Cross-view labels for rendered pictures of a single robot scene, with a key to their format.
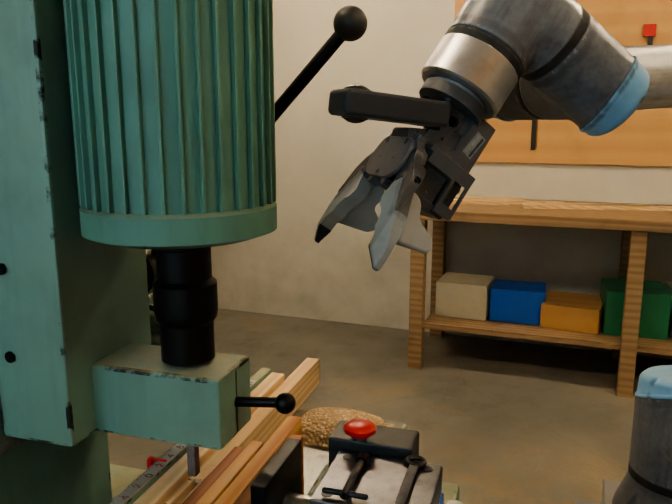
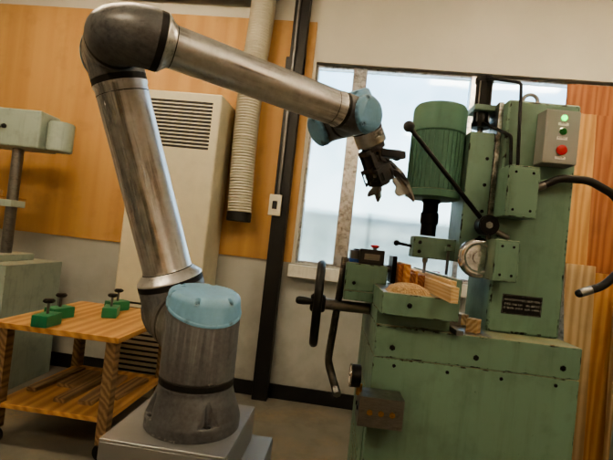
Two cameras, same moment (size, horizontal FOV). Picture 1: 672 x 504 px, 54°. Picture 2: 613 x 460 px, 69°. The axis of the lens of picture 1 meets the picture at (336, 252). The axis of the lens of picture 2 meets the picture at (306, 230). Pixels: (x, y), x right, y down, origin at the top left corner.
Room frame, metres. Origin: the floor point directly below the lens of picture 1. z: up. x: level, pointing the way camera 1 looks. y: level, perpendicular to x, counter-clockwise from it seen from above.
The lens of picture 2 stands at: (1.94, -0.62, 1.02)
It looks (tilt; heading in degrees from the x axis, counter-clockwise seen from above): 1 degrees up; 166
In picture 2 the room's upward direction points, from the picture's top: 6 degrees clockwise
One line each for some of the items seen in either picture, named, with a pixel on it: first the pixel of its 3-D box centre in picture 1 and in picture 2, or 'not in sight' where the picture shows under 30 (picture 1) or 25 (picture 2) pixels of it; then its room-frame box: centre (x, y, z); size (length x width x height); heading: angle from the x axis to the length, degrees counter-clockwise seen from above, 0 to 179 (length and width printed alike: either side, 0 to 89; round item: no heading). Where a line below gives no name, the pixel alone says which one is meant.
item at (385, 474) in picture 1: (378, 480); (366, 255); (0.53, -0.04, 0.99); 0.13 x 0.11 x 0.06; 163
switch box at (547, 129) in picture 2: not in sight; (556, 139); (0.83, 0.41, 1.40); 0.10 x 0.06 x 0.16; 73
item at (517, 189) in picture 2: not in sight; (516, 193); (0.81, 0.30, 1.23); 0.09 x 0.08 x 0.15; 73
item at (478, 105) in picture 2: not in sight; (483, 103); (0.64, 0.28, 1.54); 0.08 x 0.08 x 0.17; 73
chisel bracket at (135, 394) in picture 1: (173, 398); (431, 250); (0.61, 0.16, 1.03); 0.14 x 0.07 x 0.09; 73
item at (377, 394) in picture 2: not in sight; (379, 408); (0.81, -0.07, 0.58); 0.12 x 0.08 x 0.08; 73
